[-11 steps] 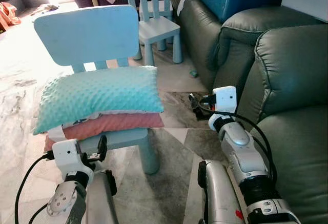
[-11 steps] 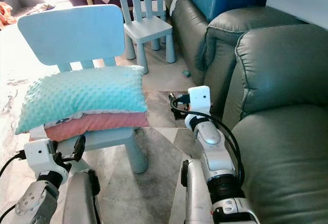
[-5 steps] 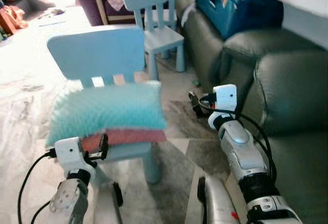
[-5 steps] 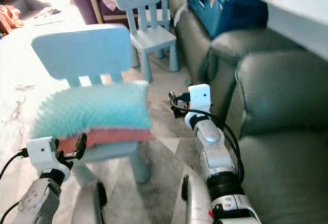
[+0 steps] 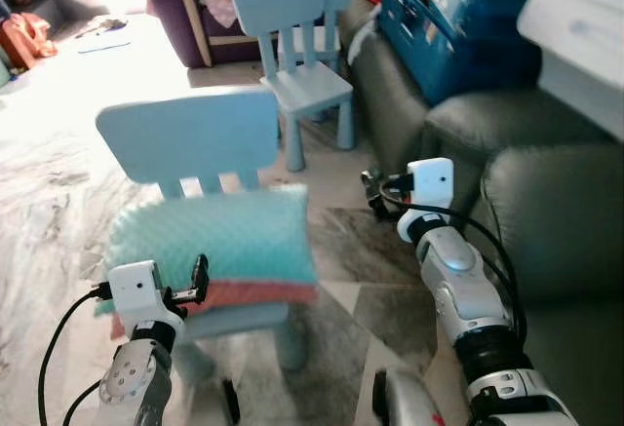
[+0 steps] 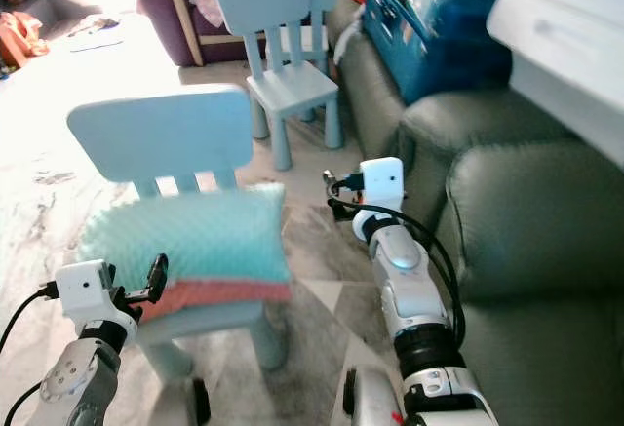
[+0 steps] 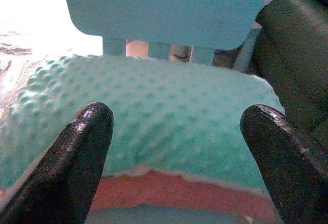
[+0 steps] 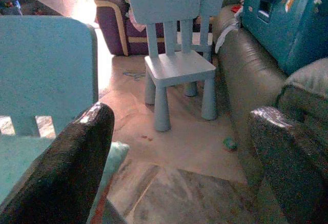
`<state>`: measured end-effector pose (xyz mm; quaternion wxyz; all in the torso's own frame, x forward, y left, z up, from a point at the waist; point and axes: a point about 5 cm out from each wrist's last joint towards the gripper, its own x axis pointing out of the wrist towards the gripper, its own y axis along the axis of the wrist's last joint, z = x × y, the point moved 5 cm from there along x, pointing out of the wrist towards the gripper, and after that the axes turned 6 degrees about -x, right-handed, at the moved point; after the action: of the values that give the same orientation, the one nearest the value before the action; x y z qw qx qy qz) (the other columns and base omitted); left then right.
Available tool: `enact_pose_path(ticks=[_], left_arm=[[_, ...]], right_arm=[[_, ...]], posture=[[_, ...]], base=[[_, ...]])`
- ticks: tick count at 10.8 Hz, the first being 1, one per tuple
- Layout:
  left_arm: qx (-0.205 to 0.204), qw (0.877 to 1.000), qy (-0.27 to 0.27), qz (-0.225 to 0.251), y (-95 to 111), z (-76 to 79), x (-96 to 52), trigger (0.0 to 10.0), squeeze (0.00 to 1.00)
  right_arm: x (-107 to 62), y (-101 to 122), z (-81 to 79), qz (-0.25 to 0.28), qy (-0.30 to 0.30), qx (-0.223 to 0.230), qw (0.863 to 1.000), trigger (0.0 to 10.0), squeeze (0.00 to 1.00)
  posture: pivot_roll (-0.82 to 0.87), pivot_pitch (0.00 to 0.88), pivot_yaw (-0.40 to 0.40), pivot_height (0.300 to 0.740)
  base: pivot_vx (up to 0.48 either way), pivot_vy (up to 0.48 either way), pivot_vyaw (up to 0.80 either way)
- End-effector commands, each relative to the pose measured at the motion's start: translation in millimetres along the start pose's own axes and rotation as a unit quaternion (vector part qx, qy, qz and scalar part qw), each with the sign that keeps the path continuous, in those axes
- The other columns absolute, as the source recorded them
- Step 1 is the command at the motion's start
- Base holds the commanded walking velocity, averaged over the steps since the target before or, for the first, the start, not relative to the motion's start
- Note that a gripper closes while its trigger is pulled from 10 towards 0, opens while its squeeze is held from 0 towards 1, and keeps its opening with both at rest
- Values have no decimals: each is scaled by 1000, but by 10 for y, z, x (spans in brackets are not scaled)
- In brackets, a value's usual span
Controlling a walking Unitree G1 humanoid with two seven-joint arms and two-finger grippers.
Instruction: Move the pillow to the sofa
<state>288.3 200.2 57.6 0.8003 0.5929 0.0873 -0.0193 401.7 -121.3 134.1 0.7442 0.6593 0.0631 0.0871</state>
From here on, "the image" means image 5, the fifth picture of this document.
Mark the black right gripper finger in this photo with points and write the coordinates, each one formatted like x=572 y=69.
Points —
x=371 y=182
x=378 y=208

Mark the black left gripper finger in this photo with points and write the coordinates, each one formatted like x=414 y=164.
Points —
x=201 y=278

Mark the teal dotted plush pillow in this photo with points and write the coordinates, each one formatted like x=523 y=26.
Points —
x=214 y=236

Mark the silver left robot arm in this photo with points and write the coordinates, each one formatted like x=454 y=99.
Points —
x=136 y=387

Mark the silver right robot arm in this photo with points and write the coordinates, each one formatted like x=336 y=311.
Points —
x=458 y=280

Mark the coral dotted plush pillow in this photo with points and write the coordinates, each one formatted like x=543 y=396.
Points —
x=253 y=292

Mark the purple sofa with tan trim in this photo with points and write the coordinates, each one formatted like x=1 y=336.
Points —
x=175 y=17

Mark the white cloth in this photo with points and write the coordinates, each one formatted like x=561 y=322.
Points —
x=363 y=36

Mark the blue hard shell suitcase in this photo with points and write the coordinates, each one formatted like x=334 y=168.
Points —
x=458 y=36

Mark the white plastic panel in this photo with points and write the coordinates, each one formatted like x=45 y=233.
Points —
x=580 y=36

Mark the dark small floor toy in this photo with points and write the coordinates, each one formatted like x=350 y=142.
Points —
x=102 y=26

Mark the orange bag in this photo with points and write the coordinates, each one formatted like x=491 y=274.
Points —
x=27 y=38

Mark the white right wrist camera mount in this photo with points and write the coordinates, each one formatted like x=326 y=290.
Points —
x=434 y=184

